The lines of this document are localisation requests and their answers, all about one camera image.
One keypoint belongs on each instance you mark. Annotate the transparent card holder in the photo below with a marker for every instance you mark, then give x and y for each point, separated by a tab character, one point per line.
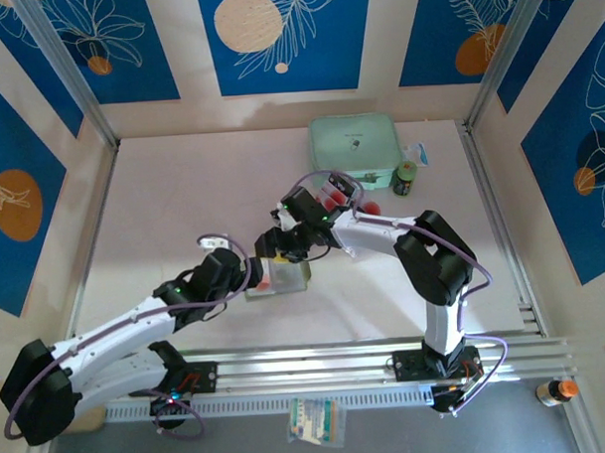
289	279

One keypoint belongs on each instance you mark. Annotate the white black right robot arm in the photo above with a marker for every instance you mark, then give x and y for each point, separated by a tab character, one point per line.
372	234

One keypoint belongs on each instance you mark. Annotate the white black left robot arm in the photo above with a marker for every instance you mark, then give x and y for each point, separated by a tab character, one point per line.
112	337

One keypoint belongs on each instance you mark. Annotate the mint green lidded container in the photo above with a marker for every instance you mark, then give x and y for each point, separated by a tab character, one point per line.
354	145

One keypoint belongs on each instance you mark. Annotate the dark bottle with green lid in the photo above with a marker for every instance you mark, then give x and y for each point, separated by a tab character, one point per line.
405	178

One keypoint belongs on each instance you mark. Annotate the blue white small packet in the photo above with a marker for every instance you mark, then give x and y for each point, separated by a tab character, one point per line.
416	153

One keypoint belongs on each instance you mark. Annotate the clear bag of packets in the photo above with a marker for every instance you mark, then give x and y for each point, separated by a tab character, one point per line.
314	420

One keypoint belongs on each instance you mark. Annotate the beige rounded foam pad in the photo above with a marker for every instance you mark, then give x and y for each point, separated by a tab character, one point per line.
93	422

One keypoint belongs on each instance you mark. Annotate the brown bottle with orange cap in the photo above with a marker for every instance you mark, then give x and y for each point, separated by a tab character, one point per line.
552	394

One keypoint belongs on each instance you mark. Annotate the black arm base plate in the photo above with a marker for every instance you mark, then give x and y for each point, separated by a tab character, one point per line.
407	364
203	376

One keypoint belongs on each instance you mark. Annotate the aluminium mounting rail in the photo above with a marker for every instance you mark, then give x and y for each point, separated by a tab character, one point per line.
307	365

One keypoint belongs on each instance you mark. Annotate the aluminium side rail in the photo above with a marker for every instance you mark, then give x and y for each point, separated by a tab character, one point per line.
490	205
99	213

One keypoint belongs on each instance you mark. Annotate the blue botanical wall poster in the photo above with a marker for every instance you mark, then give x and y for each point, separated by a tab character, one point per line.
527	54
425	43
128	68
326	61
570	202
11	147
41	79

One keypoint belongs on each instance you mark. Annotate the aluminium frame post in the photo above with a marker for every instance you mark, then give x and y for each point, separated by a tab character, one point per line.
68	61
505	45

